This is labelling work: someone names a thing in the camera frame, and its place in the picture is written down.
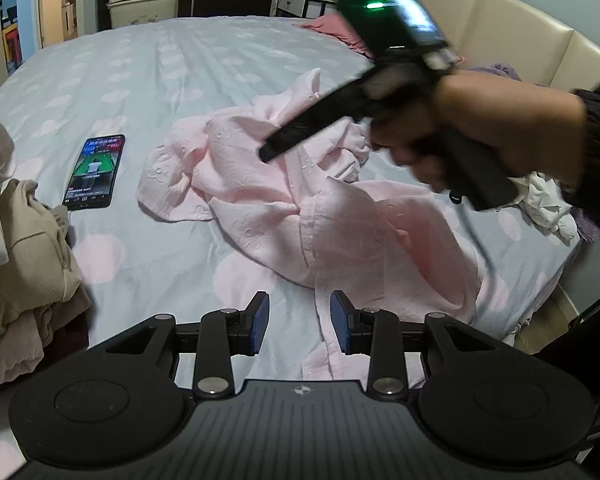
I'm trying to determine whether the pink embossed garment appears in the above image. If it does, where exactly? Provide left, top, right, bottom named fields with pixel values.
left=137, top=70, right=482, bottom=380

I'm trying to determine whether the beige clothes pile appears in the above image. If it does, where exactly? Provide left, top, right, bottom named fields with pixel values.
left=0, top=124, right=92, bottom=387

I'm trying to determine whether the person's right hand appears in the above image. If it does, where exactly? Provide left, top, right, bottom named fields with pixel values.
left=370, top=70, right=586, bottom=193

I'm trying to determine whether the white crumpled garment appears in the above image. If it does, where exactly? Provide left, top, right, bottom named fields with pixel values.
left=510, top=172, right=578, bottom=242

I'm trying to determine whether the purple fleece garment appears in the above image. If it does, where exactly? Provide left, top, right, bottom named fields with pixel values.
left=469, top=63, right=521, bottom=81

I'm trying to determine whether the cream padded headboard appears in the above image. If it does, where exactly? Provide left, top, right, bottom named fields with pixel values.
left=422, top=0, right=600, bottom=90

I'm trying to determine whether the pink pillow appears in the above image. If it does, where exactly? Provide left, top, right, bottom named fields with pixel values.
left=296, top=12, right=373, bottom=60

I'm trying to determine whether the black smartphone with lit screen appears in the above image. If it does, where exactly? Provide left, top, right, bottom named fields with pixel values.
left=62, top=133, right=125, bottom=210

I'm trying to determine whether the white nightstand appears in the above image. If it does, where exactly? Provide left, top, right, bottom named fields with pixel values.
left=270, top=0, right=336, bottom=20

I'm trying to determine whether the grey bedsheet with pink dots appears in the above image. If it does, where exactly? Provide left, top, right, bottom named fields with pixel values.
left=0, top=14, right=581, bottom=480

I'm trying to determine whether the white storage box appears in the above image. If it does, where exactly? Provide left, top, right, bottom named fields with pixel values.
left=107, top=0, right=176, bottom=28

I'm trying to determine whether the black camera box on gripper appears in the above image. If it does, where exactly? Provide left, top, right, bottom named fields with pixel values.
left=337, top=0, right=462, bottom=70

